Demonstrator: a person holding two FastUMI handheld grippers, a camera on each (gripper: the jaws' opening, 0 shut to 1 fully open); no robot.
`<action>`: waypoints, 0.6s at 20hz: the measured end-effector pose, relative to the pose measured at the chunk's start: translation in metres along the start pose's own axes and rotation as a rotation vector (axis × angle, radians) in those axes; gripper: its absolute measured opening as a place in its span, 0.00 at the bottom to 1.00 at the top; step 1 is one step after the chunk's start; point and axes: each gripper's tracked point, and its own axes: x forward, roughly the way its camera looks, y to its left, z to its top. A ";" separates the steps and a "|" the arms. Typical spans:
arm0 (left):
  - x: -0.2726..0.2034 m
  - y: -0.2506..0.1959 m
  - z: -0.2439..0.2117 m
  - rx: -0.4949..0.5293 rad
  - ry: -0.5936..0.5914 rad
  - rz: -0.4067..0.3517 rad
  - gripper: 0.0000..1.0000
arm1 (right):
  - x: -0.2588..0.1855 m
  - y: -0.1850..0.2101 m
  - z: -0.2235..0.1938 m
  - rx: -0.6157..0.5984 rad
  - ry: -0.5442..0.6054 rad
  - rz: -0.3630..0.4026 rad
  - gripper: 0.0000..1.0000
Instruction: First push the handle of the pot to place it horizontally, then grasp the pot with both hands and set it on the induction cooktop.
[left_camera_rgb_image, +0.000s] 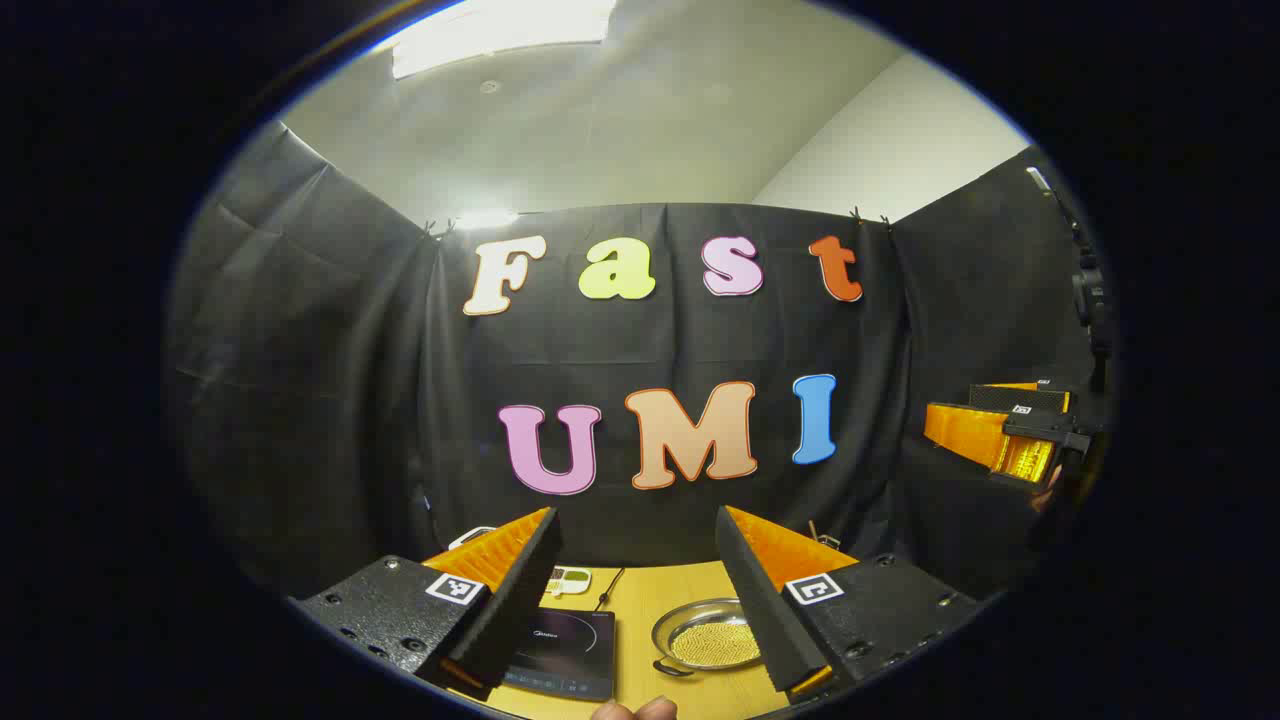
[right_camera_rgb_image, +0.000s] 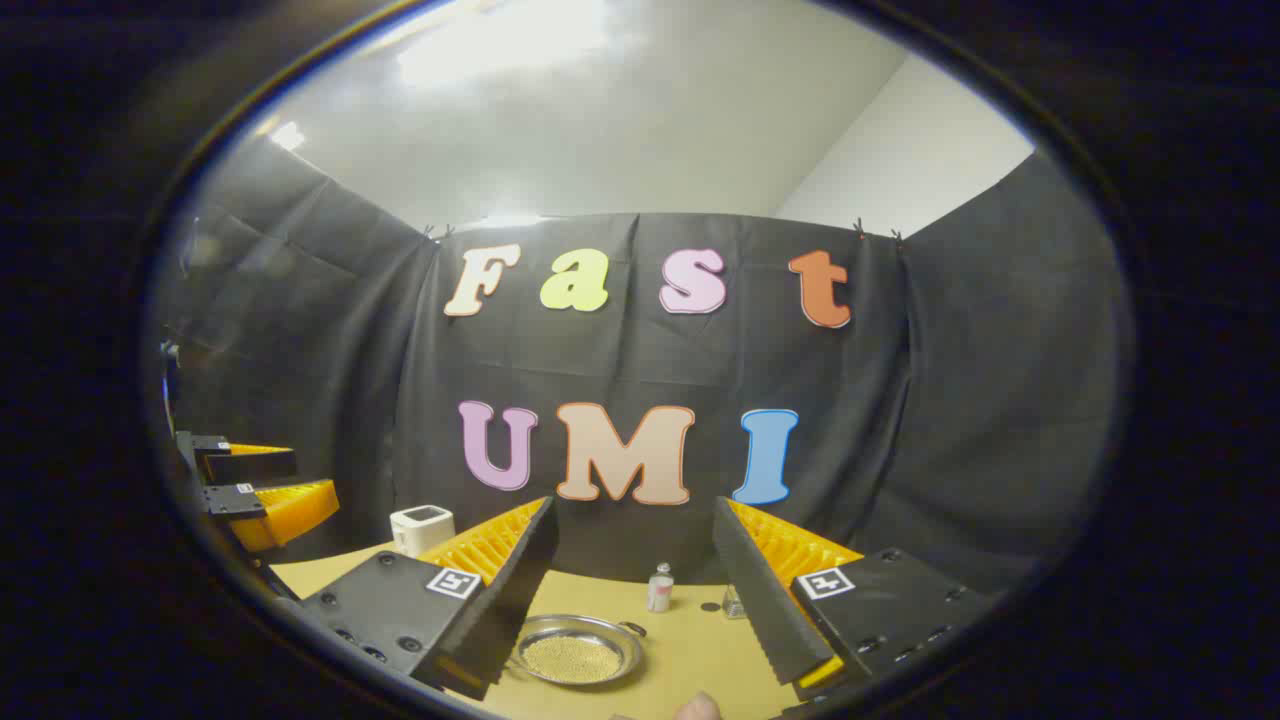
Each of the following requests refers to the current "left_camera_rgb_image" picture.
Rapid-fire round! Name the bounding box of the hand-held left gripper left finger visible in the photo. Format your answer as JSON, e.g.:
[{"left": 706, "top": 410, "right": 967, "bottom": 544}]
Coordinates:
[{"left": 292, "top": 507, "right": 563, "bottom": 701}]

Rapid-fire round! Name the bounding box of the black camera stand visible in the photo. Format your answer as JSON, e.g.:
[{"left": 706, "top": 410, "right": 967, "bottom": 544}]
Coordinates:
[{"left": 1025, "top": 165, "right": 1113, "bottom": 396}]

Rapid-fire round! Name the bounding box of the black induction cooktop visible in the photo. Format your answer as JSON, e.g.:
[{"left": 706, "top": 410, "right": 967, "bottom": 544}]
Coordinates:
[{"left": 500, "top": 608, "right": 617, "bottom": 702}]

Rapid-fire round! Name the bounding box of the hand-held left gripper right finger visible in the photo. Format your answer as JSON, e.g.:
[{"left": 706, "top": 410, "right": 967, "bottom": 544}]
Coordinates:
[{"left": 715, "top": 505, "right": 986, "bottom": 706}]

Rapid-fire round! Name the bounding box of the stainless steel pot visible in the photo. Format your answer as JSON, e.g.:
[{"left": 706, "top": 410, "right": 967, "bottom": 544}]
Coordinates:
[{"left": 652, "top": 598, "right": 766, "bottom": 679}]

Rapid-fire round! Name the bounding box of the ceiling light panel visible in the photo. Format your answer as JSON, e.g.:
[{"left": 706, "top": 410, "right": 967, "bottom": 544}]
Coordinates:
[{"left": 390, "top": 0, "right": 617, "bottom": 81}]

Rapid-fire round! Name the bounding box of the large pile of yellow soybeans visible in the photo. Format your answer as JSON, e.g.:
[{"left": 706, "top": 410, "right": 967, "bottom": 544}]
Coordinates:
[{"left": 670, "top": 620, "right": 762, "bottom": 669}]

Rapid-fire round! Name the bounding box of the black backdrop cloth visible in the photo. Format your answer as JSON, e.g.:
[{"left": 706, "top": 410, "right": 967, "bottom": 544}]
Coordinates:
[{"left": 165, "top": 120, "right": 1116, "bottom": 601}]

